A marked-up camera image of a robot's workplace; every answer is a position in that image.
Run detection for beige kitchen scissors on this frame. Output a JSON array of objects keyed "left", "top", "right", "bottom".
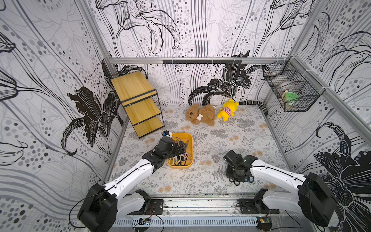
[{"left": 169, "top": 153, "right": 193, "bottom": 166}]

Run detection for blue handled scissors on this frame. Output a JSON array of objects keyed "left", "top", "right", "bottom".
[{"left": 245, "top": 176, "right": 255, "bottom": 183}]

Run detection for small black scissors front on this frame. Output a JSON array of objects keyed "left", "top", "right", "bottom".
[{"left": 229, "top": 178, "right": 241, "bottom": 186}]

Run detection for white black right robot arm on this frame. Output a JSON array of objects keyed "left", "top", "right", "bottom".
[{"left": 223, "top": 150, "right": 338, "bottom": 227}]

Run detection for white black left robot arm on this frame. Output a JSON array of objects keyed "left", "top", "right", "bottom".
[{"left": 77, "top": 136, "right": 188, "bottom": 232}]

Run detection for yellow plastic storage box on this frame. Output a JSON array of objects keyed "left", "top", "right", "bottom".
[{"left": 167, "top": 132, "right": 194, "bottom": 169}]

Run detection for brown plush dog toy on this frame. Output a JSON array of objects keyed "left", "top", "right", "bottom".
[{"left": 185, "top": 104, "right": 215, "bottom": 126}]

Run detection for yellow plush bear toy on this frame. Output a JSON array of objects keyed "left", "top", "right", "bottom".
[{"left": 217, "top": 99, "right": 239, "bottom": 121}]

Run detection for green lid jar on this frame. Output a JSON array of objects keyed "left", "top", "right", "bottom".
[{"left": 284, "top": 92, "right": 300, "bottom": 109}]

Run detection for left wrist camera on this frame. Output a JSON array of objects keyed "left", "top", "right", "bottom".
[{"left": 161, "top": 130, "right": 173, "bottom": 137}]

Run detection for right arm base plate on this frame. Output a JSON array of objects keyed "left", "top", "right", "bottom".
[{"left": 236, "top": 188, "right": 280, "bottom": 215}]

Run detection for wooden shelf black frame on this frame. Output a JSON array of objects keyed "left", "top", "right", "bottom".
[{"left": 111, "top": 71, "right": 164, "bottom": 138}]

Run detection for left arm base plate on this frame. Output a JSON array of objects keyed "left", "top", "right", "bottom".
[{"left": 129, "top": 189, "right": 164, "bottom": 215}]

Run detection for white slotted cable duct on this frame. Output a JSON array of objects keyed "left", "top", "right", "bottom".
[{"left": 113, "top": 216, "right": 258, "bottom": 228}]

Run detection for black wire wall basket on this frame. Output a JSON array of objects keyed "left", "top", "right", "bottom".
[{"left": 263, "top": 58, "right": 325, "bottom": 112}]

